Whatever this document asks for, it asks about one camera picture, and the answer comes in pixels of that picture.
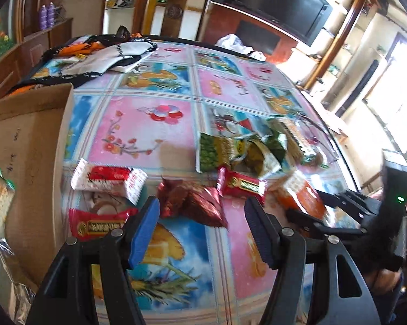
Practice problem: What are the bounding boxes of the white standing air conditioner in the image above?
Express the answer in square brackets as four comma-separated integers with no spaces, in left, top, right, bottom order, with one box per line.
[335,47,387,119]

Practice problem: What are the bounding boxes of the printed fruit tablecloth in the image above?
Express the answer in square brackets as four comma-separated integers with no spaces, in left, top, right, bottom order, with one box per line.
[31,34,363,325]

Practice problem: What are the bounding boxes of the dark red foil packet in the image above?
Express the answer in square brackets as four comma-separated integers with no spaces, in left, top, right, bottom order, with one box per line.
[157,175,228,228]

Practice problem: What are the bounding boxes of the silver foil bag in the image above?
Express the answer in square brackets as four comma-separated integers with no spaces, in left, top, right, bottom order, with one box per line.
[0,239,38,325]

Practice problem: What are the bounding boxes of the orange snack packet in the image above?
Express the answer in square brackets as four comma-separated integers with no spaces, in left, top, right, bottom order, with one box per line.
[269,169,327,220]

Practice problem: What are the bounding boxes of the purple frame eyeglasses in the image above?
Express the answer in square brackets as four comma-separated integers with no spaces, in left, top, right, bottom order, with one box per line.
[296,113,340,163]

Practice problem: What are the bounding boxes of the dark wooden chair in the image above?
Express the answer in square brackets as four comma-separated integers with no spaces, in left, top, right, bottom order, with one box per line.
[132,0,219,43]

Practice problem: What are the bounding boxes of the bright window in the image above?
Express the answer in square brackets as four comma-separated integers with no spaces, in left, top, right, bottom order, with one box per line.
[363,30,407,156]

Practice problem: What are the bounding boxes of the black flat television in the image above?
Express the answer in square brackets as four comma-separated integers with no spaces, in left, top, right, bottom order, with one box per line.
[220,0,334,47]

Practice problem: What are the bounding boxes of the dark green snack packet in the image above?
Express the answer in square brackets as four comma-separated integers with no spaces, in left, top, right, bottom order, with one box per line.
[237,135,289,178]

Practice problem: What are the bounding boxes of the wooden sideboard cabinet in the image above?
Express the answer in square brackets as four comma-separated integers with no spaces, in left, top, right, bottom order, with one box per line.
[0,17,75,105]

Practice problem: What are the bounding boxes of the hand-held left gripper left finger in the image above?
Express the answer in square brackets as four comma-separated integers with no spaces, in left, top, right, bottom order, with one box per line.
[25,194,161,325]

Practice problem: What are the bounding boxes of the clear plastic bag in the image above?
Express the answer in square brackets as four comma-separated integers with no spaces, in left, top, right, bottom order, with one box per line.
[215,34,255,55]

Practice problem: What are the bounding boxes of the red packet gold label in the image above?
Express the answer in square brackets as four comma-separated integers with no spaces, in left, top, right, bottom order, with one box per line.
[217,166,268,206]
[68,207,139,242]

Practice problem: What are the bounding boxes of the cardboard box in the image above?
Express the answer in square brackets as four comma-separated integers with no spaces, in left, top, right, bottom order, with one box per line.
[0,83,75,288]

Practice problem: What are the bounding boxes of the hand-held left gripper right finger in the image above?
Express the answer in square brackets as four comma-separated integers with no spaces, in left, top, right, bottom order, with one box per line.
[244,196,382,325]

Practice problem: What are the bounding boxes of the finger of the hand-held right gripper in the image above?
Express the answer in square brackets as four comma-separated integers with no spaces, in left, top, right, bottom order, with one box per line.
[316,190,381,225]
[286,207,367,242]

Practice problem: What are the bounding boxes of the green pea snack packet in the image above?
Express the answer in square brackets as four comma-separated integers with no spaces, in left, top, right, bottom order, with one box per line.
[196,132,255,173]

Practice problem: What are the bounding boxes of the white and red packet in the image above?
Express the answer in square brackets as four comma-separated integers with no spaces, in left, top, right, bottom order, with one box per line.
[70,158,148,206]

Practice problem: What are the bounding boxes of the black white orange scarf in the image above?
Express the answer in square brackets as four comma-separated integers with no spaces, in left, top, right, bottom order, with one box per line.
[10,29,158,92]

